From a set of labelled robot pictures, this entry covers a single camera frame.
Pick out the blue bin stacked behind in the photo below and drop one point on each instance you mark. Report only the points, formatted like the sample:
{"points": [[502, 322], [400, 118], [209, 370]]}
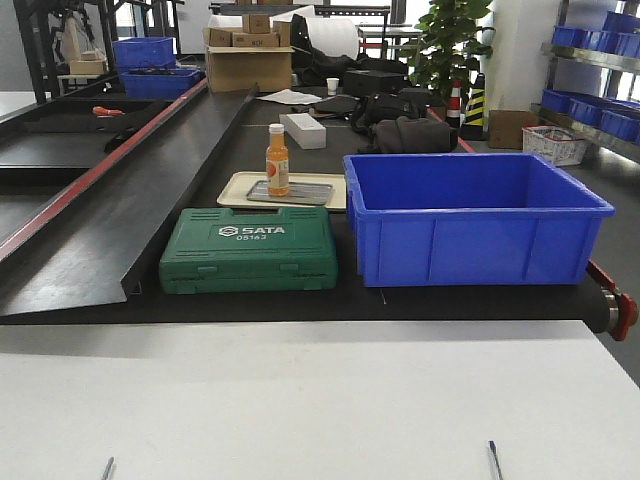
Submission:
{"points": [[144, 52]]}

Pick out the beige plastic tray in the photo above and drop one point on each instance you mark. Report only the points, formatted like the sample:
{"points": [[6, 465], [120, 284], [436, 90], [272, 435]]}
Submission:
{"points": [[234, 194]]}

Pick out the black yellow traffic cone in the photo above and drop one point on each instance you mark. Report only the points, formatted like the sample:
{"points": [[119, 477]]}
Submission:
{"points": [[473, 126]]}

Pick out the small metal tray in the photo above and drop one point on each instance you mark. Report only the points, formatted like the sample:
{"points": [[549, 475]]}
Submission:
{"points": [[300, 193]]}

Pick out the white rectangular box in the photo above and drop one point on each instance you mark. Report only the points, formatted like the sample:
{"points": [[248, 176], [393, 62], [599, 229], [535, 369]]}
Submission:
{"points": [[307, 132]]}

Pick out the white wire basket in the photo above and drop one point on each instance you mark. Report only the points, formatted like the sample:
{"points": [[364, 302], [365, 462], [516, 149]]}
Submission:
{"points": [[557, 145]]}

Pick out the orange white traffic cone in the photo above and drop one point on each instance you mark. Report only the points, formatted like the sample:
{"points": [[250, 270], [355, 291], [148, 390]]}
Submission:
{"points": [[453, 108]]}

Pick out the black backpack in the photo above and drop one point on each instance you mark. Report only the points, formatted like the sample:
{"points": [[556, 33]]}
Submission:
{"points": [[376, 107]]}

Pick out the orange handled tool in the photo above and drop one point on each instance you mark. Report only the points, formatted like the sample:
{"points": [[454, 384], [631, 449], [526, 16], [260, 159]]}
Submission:
{"points": [[101, 111]]}

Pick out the large cardboard box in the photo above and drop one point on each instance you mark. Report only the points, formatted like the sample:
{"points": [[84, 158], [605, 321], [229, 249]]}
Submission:
{"points": [[240, 68]]}

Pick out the large blue plastic bin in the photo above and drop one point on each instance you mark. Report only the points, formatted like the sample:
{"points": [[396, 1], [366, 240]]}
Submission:
{"points": [[469, 219]]}

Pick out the white paper cup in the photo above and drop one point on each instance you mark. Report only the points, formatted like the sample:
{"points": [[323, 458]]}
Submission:
{"points": [[332, 85]]}

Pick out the steel storage shelf rack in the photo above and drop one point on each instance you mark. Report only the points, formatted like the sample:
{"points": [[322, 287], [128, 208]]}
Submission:
{"points": [[592, 83]]}

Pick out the orange juice bottle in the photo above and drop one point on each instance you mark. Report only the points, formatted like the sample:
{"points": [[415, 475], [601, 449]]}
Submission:
{"points": [[277, 162]]}

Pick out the green potted plant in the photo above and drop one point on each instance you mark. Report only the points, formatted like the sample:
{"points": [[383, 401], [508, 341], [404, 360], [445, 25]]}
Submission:
{"points": [[447, 47]]}

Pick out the black equipment case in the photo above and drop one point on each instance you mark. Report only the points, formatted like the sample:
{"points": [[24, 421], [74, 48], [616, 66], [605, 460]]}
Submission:
{"points": [[361, 83]]}

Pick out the blue bin far left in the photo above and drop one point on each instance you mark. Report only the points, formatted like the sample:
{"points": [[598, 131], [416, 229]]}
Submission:
{"points": [[160, 84]]}

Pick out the dark grey jacket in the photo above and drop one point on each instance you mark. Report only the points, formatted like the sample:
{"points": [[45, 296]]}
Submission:
{"points": [[410, 136]]}

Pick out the green SATA tool case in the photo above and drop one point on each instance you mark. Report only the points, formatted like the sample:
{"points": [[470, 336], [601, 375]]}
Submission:
{"points": [[218, 250]]}

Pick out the brown cardboard box on floor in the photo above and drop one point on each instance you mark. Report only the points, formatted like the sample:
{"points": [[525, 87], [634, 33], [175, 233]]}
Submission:
{"points": [[505, 128]]}

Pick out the red conveyor end bracket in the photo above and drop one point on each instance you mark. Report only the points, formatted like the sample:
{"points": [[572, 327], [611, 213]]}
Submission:
{"points": [[623, 309]]}

